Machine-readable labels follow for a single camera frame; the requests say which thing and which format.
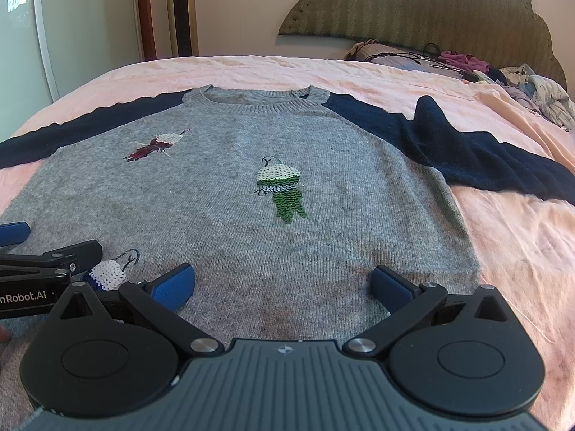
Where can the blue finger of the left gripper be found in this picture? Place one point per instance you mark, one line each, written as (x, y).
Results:
(14, 233)

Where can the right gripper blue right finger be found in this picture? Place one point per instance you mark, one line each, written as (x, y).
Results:
(411, 307)

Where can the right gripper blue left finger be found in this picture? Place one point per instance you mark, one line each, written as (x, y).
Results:
(155, 305)

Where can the grey navy knit sweater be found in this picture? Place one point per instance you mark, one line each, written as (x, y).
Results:
(283, 203)

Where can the pile of light clothes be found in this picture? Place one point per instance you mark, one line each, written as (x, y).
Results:
(538, 94)

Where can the pink bed sheet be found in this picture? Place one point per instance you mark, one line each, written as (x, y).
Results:
(525, 245)

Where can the white wardrobe sliding door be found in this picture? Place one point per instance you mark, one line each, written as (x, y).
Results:
(51, 47)

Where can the magenta garment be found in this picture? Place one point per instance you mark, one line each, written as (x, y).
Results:
(464, 62)

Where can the patterned pillow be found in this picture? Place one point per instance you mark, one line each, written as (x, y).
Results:
(374, 52)

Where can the gold tower fan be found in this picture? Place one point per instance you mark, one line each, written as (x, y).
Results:
(183, 27)

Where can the olive upholstered headboard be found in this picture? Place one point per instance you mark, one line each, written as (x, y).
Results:
(501, 32)

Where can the brown wooden door frame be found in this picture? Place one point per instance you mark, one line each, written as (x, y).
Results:
(147, 33)

